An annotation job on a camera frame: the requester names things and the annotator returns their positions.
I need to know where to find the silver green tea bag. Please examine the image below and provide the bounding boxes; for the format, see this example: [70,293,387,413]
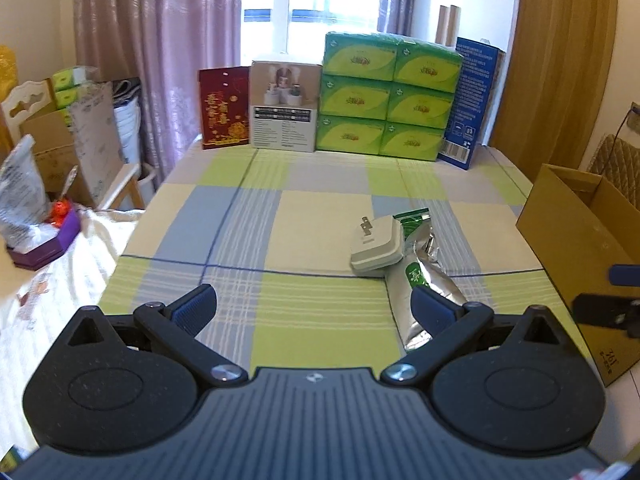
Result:
[385,208,466,352]

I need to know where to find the white power adapter plug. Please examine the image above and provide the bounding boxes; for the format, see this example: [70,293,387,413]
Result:
[349,216,404,275]

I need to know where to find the brown cardboard box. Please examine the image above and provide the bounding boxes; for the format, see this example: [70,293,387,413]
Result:
[516,165,639,386]

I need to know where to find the checkered tablecloth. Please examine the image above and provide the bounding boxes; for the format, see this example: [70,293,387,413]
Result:
[100,146,570,370]

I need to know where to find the purple gift box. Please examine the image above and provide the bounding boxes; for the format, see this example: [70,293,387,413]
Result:
[6,208,81,271]

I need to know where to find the white plastic bag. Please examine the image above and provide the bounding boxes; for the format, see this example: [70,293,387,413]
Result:
[0,134,51,254]

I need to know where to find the brown curtain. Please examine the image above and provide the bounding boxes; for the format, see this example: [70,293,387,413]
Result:
[490,0,618,180]

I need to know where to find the white paper shopping bag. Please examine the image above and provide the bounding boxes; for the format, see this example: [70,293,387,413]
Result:
[70,82,124,207]

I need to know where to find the brown cardboard carton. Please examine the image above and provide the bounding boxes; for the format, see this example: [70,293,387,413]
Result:
[20,112,93,206]

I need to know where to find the red gift envelope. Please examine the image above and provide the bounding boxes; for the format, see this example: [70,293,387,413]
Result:
[198,66,250,150]

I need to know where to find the green tissue pack stack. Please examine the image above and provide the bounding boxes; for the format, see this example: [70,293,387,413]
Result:
[316,32,463,162]

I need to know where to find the blue milk carton box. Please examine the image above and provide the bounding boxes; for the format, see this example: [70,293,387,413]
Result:
[438,37,504,170]

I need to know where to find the white product box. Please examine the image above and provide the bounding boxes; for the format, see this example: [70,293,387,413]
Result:
[248,61,321,153]

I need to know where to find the cardboard tubes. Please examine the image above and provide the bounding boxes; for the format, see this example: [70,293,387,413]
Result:
[435,6,461,48]

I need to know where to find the yellow plastic bag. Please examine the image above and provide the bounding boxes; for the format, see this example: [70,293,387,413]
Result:
[0,44,18,101]

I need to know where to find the purple curtain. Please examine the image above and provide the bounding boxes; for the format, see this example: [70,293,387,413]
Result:
[74,0,242,179]

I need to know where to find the charger cable on wall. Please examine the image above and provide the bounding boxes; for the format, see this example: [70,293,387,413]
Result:
[612,106,640,146]

